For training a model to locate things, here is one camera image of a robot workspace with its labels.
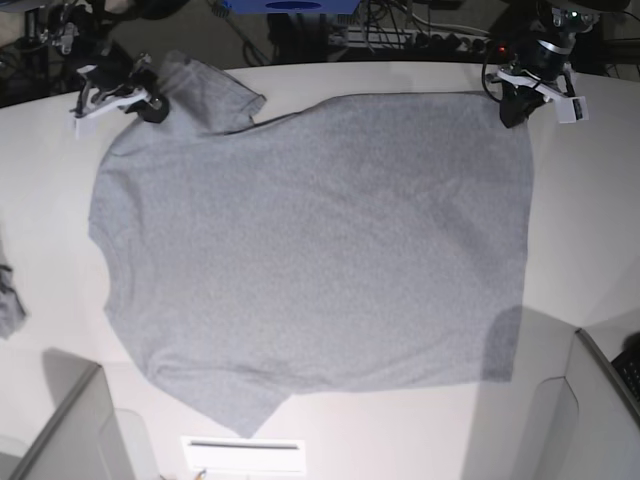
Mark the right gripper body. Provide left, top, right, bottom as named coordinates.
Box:
left=77, top=47, right=158, bottom=100

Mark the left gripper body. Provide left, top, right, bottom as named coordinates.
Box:
left=493, top=37, right=575, bottom=100

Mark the grey T-shirt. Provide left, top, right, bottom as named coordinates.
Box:
left=89, top=52, right=533, bottom=438

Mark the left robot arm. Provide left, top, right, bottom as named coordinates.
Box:
left=483, top=1, right=600, bottom=128

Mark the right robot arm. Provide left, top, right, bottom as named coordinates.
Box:
left=44, top=1, right=170, bottom=124

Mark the black power strip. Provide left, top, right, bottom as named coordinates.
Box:
left=407, top=31, right=495, bottom=55

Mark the blue box at top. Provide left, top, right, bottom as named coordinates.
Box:
left=221, top=0, right=360, bottom=14

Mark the grey cloth at left edge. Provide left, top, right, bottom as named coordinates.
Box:
left=0, top=242, right=28, bottom=340

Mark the black keyboard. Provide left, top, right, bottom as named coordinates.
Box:
left=612, top=349, right=640, bottom=400

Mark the grey partition right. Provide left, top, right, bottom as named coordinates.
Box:
left=512, top=329, right=639, bottom=480

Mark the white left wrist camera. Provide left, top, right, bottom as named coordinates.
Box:
left=497, top=69, right=589, bottom=124

